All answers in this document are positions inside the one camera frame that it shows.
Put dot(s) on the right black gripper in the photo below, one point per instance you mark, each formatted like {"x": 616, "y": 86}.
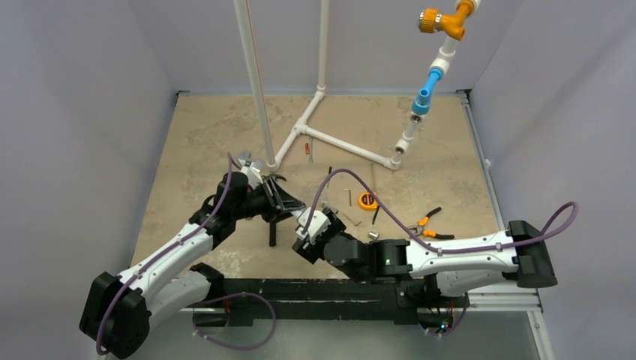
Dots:
{"x": 305, "y": 242}

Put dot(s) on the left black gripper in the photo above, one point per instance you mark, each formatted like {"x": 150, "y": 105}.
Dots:
{"x": 278, "y": 203}

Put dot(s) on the white remote control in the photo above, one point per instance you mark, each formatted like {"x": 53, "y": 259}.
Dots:
{"x": 302, "y": 216}

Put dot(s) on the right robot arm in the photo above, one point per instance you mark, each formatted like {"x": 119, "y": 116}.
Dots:
{"x": 454, "y": 267}

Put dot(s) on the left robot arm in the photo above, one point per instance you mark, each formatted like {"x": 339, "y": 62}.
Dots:
{"x": 117, "y": 312}

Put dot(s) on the brass hex key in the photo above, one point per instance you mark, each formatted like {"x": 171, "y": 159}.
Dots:
{"x": 354, "y": 222}
{"x": 349, "y": 196}

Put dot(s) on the silver transceiver module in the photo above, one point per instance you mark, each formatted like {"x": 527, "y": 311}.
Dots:
{"x": 326, "y": 205}

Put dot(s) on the red adjustable wrench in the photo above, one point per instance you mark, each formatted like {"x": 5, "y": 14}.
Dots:
{"x": 245, "y": 159}

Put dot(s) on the yellow tape measure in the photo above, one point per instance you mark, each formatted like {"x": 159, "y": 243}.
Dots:
{"x": 367, "y": 201}

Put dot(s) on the small black pen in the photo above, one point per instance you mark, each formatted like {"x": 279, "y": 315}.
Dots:
{"x": 375, "y": 215}

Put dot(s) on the blue pipe fitting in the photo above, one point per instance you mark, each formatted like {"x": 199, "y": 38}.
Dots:
{"x": 422, "y": 102}

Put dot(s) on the orange pipe valve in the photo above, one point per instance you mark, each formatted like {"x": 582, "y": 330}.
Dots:
{"x": 433, "y": 20}

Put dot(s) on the black handled hammer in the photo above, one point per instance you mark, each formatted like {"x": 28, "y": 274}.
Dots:
{"x": 272, "y": 235}

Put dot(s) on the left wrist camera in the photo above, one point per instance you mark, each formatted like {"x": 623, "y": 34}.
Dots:
{"x": 252, "y": 169}

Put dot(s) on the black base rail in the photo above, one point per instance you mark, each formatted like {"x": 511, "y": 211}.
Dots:
{"x": 409, "y": 302}

